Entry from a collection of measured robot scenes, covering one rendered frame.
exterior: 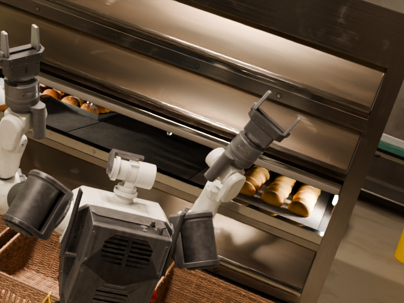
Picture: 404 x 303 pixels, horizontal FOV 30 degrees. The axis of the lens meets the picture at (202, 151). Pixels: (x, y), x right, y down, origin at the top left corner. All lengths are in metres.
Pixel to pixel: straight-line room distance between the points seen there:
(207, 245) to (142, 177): 0.25
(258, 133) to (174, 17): 1.12
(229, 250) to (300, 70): 0.80
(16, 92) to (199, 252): 0.62
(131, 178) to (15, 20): 1.56
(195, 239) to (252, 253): 1.16
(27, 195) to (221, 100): 1.34
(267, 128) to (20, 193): 0.68
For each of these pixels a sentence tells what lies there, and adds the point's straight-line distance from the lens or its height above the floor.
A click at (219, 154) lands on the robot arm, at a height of 1.55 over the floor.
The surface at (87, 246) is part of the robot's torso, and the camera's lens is 1.80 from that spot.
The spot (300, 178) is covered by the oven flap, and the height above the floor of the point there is 1.40.
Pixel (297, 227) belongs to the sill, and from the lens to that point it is 3.08.
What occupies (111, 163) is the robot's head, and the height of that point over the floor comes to 1.49.
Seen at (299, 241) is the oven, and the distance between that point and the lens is 3.10.
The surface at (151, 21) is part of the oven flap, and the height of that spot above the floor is 1.76.
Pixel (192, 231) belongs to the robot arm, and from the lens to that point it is 2.00.
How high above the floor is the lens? 2.02
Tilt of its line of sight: 13 degrees down
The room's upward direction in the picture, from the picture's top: 18 degrees clockwise
